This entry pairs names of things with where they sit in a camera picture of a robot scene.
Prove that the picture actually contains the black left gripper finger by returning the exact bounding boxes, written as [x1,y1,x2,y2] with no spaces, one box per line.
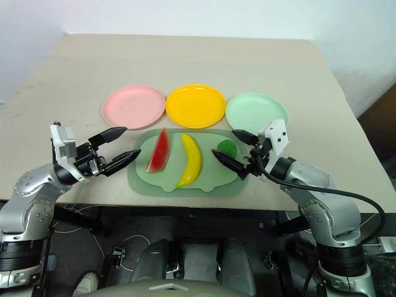
[88,126,129,149]
[103,148,142,178]

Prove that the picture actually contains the red watermelon slice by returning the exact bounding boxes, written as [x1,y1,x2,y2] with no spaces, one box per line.
[145,127,172,175]

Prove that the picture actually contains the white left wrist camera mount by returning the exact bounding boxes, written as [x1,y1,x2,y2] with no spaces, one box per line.
[49,121,88,184]

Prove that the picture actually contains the black metal buckle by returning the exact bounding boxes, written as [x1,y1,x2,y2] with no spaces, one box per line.
[110,246,126,269]

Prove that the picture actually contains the pink round plate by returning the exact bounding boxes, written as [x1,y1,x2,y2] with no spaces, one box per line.
[101,85,166,131]

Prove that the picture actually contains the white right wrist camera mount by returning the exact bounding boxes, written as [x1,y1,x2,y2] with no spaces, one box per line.
[257,118,293,174]

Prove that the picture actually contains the dark grey rounded leg cover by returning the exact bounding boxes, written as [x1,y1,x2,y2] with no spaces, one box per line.
[129,238,170,289]
[217,237,258,295]

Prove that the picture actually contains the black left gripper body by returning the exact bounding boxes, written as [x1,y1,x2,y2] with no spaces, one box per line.
[73,140,108,179]

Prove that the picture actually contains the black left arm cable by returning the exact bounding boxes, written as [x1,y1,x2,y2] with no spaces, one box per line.
[30,228,55,297]

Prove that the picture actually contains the yellow round plate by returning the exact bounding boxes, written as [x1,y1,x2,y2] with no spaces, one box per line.
[165,84,228,129]

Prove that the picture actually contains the brown cardboard box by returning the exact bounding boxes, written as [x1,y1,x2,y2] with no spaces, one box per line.
[356,87,396,181]

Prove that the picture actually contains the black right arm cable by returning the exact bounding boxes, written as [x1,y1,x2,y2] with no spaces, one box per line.
[255,150,388,297]

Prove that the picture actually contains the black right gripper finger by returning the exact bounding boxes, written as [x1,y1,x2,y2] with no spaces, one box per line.
[210,148,250,181]
[231,129,260,147]

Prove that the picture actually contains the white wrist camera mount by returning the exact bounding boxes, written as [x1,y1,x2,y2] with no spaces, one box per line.
[257,118,293,174]
[49,121,88,184]

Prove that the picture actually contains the white plastic box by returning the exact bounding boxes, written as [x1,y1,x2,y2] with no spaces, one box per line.
[361,236,396,257]

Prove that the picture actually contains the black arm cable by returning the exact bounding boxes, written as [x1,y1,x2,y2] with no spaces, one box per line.
[255,150,388,297]
[30,228,55,297]

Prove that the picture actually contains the yellow banana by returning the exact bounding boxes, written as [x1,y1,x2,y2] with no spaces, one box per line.
[174,133,203,189]

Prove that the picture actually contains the white shoe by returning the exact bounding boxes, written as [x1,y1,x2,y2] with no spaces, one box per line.
[72,271,100,297]

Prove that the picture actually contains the grey-green rounded body shell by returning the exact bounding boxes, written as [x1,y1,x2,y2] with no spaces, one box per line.
[72,279,255,297]

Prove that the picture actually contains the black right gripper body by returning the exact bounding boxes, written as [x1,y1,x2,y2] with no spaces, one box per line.
[246,140,273,178]

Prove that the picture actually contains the thin white floor cable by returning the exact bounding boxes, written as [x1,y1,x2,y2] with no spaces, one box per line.
[52,204,150,279]

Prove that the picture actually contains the green rectangular tray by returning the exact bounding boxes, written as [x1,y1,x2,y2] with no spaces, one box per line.
[127,127,252,199]

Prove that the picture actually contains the green fruit piece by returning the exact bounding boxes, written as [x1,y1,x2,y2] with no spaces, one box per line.
[216,139,239,160]

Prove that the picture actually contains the light green round plate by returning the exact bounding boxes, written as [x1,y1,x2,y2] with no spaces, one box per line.
[225,92,290,137]

